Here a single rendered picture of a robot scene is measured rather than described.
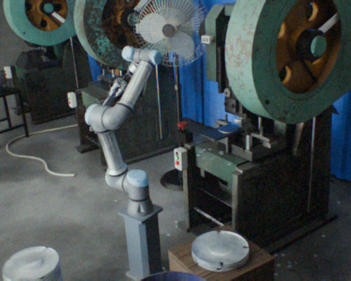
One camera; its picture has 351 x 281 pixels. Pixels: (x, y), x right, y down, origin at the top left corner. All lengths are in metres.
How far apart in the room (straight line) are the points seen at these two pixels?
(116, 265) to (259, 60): 1.57
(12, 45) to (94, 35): 5.41
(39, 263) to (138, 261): 0.56
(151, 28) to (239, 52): 1.35
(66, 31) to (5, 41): 3.59
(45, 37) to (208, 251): 3.60
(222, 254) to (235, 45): 1.03
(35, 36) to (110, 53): 1.72
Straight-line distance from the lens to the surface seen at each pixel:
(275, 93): 2.29
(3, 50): 8.94
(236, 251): 2.37
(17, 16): 5.22
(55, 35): 5.40
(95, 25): 3.65
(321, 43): 2.39
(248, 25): 2.15
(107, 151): 2.47
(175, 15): 3.34
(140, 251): 2.66
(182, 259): 2.38
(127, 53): 2.48
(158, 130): 4.38
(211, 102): 4.89
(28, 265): 2.57
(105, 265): 2.98
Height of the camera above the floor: 1.79
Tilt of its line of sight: 22 degrees down
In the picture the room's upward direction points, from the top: 3 degrees counter-clockwise
